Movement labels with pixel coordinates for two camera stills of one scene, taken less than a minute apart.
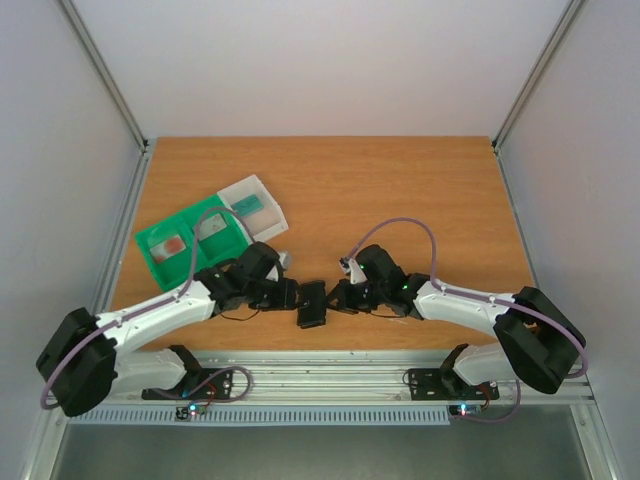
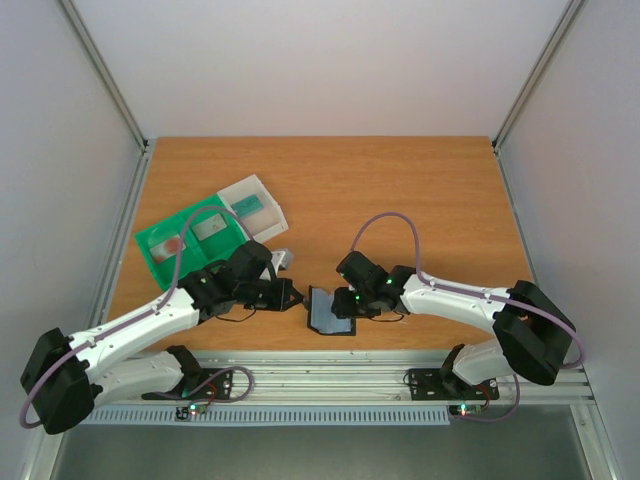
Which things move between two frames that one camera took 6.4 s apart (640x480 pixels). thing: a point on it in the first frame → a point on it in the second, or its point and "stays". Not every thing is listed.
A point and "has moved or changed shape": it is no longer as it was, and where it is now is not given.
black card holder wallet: (311, 304) has moved or changed shape
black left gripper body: (264, 300) stays
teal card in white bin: (248, 205) stays
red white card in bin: (167, 248) stays
